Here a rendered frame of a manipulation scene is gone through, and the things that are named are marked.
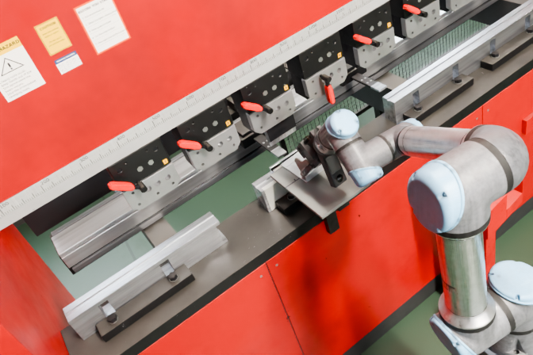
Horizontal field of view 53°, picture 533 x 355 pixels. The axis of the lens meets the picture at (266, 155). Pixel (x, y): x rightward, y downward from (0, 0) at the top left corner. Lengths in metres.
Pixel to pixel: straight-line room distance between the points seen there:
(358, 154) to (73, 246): 0.96
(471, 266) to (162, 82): 0.80
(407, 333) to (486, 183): 1.51
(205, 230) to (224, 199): 1.55
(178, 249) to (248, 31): 0.66
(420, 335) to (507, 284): 1.13
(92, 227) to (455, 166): 1.22
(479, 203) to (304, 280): 0.96
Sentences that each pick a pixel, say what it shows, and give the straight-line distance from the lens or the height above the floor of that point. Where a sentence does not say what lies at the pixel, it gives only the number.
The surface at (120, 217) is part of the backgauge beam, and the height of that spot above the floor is 0.98.
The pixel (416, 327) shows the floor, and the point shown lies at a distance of 2.42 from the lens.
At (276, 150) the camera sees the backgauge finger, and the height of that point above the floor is 1.00.
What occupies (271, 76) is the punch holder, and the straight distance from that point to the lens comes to 1.49.
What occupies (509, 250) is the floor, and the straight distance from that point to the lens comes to 2.66.
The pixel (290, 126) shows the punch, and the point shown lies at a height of 1.11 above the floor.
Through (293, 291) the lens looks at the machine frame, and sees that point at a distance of 1.81.
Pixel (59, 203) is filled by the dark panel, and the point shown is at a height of 0.97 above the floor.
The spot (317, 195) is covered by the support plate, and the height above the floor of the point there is 1.00.
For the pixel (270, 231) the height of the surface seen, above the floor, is 0.88.
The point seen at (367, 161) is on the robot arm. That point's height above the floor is 1.20.
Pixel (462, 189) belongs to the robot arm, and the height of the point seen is 1.40.
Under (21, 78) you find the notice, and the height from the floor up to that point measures 1.64.
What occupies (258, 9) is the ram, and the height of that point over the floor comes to 1.52.
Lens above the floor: 2.07
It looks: 38 degrees down
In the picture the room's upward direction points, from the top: 19 degrees counter-clockwise
